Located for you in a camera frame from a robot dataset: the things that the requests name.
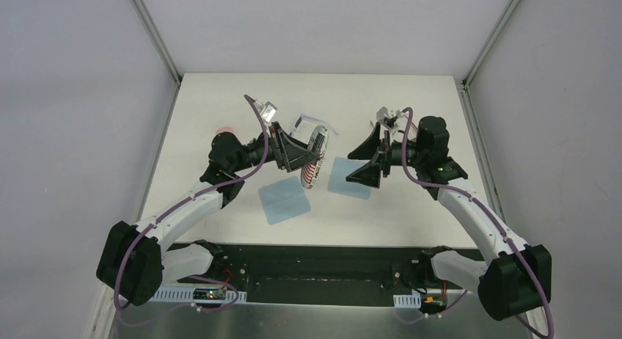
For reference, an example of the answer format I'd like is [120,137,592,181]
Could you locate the white cable duct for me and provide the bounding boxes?
[392,292,422,309]
[148,285,247,305]

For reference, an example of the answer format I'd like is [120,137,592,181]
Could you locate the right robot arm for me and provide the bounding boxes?
[346,116,552,321]

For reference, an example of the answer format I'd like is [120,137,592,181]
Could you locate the brown frame sunglasses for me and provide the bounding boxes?
[409,123,417,137]

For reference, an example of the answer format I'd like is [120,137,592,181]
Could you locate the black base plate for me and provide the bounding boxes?
[200,244,460,307]

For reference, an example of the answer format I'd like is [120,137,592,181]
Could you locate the purple cable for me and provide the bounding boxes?
[392,106,556,339]
[112,94,271,328]

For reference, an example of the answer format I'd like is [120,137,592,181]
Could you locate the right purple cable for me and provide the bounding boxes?
[392,106,556,339]

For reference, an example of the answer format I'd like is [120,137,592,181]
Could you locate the pink glasses case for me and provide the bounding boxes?
[216,127,234,134]

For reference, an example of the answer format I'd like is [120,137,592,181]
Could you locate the white frame sunglasses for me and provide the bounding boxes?
[289,113,339,136]

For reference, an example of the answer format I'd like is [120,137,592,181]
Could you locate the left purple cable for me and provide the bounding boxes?
[112,94,271,328]

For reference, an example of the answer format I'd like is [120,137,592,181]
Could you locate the left white cable duct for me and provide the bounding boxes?
[148,285,247,305]

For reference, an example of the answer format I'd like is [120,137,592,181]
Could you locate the blue cleaning cloth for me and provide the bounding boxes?
[327,157,371,200]
[258,176,312,225]

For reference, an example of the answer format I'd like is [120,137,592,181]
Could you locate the right white cable duct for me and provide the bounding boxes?
[392,292,422,309]

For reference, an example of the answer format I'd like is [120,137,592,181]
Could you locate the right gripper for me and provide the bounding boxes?
[346,123,427,188]

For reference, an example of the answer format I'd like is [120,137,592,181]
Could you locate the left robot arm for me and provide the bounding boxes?
[96,122,329,306]

